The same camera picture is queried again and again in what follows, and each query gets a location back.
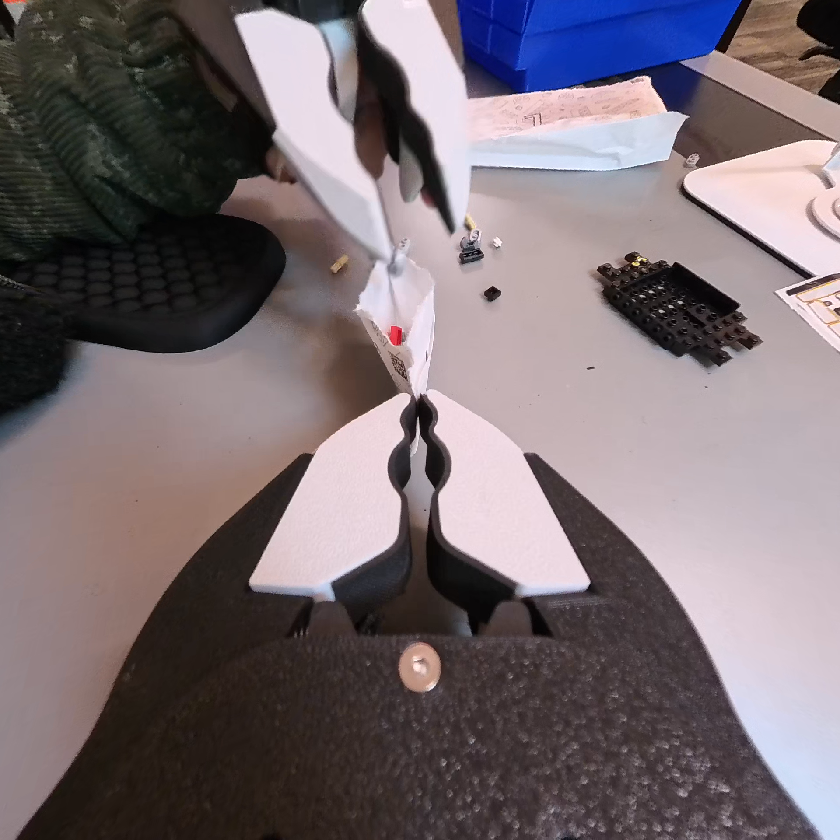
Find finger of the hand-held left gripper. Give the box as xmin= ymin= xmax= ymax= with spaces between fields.
xmin=235 ymin=10 xmax=396 ymax=261
xmin=356 ymin=0 xmax=471 ymax=236

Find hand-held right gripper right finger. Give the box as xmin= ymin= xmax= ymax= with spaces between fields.
xmin=419 ymin=388 xmax=592 ymax=635

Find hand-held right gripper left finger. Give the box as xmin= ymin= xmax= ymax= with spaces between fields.
xmin=248 ymin=392 xmax=420 ymax=635

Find cluster of grey tan bricks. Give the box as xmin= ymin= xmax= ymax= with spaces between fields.
xmin=328 ymin=213 xmax=506 ymax=303

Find small white paper bag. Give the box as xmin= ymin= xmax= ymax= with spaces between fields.
xmin=354 ymin=252 xmax=436 ymax=455

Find person's left forearm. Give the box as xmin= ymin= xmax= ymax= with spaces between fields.
xmin=0 ymin=0 xmax=278 ymax=263

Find grey desk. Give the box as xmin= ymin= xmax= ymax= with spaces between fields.
xmin=0 ymin=49 xmax=840 ymax=840

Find person's left hand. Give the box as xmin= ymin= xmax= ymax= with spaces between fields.
xmin=354 ymin=84 xmax=389 ymax=179

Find opened printed paper bag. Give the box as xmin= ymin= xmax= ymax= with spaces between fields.
xmin=466 ymin=75 xmax=689 ymax=172

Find blue plastic bin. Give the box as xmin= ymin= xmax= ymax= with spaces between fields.
xmin=458 ymin=0 xmax=744 ymax=94

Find black honeycomb cushion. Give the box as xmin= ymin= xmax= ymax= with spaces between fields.
xmin=0 ymin=213 xmax=287 ymax=355

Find black toy chassis plate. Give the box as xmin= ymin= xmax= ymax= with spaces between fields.
xmin=597 ymin=251 xmax=764 ymax=367

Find white book stand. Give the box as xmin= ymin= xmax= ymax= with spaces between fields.
xmin=682 ymin=139 xmax=840 ymax=277

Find yellow black sticker sheet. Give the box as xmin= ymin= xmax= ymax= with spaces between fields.
xmin=774 ymin=272 xmax=840 ymax=360

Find black office chair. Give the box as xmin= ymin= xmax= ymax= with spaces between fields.
xmin=796 ymin=0 xmax=840 ymax=61

